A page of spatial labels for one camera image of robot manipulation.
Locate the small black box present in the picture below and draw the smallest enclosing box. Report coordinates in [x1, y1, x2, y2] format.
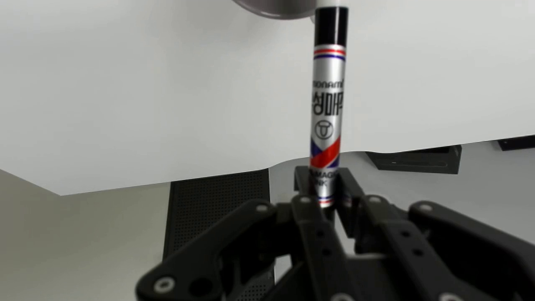
[365, 145, 464, 176]

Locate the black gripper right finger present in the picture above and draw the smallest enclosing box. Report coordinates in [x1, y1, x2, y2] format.
[333, 165, 535, 301]

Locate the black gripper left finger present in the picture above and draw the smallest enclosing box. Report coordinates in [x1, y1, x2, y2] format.
[134, 165, 358, 301]

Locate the black marker pen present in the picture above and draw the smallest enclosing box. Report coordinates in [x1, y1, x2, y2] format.
[308, 5, 352, 211]

